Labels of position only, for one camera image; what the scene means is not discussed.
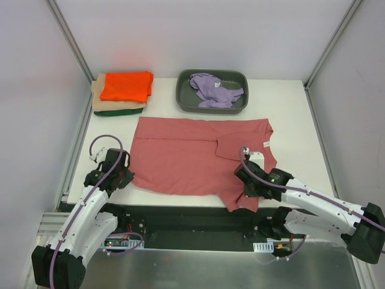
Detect pink t shirt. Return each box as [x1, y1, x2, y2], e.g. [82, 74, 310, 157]
[130, 117, 277, 212]

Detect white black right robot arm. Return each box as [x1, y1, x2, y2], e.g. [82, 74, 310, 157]
[234, 147, 384, 264]

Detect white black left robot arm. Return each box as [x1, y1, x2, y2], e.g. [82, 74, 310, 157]
[31, 149, 134, 288]

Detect dark green folded t shirt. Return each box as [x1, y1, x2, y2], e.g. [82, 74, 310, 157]
[93, 108, 143, 117]

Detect beige folded t shirt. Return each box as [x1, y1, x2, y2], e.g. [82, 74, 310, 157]
[91, 73, 147, 112]

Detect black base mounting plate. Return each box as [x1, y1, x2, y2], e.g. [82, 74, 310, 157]
[57, 203, 345, 250]

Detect orange folded t shirt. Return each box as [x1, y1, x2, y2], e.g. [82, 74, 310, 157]
[100, 71, 154, 104]

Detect dark green plastic bin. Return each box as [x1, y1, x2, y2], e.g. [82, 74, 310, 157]
[176, 69, 248, 114]

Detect lavender crumpled t shirt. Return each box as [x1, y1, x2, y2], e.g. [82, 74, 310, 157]
[189, 73, 244, 108]

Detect right white cable duct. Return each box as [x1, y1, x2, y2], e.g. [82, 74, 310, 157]
[253, 241, 292, 253]

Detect white cable duct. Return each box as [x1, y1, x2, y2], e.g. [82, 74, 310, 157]
[253, 241, 292, 253]
[98, 238, 144, 250]

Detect left white cable duct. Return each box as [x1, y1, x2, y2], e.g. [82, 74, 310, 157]
[98, 238, 144, 250]

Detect left aluminium frame post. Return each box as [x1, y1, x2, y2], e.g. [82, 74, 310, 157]
[45, 0, 94, 88]

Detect aluminium frame post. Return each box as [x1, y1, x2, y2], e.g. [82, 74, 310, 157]
[303, 0, 365, 91]
[45, 0, 94, 88]

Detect right aluminium frame post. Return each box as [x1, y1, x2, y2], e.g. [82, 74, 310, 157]
[303, 0, 365, 91]

